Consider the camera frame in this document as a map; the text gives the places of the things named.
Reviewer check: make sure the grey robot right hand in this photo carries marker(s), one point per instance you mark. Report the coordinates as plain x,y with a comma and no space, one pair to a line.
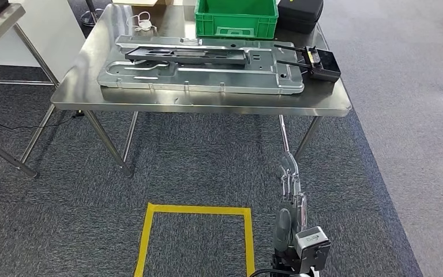
288,218

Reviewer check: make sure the steel workbench table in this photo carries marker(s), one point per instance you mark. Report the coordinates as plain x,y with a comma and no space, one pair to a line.
206,105

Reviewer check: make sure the yellow floor tape rectangle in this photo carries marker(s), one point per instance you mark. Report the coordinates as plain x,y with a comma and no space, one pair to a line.
145,241

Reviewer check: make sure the black antenna remote controller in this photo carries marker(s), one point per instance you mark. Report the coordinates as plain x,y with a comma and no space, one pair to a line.
326,69

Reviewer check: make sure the stamped grey metal panel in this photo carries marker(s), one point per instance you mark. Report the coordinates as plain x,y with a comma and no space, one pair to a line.
206,82

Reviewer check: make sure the black zip case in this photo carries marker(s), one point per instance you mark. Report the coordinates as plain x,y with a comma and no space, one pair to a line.
300,13

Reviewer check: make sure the green plastic crate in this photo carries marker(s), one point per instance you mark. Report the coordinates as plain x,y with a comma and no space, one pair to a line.
236,19

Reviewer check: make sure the white face mask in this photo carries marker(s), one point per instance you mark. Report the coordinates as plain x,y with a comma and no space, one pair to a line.
143,25

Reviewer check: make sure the open cardboard box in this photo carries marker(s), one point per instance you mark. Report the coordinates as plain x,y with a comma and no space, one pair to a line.
141,2

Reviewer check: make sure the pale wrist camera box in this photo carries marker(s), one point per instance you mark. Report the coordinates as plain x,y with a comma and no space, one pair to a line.
311,239

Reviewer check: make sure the black camera bracket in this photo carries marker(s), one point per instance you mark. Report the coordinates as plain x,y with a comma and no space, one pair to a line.
298,264

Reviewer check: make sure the grey metal workbench frame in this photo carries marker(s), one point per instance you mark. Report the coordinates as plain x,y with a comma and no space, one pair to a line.
0,26

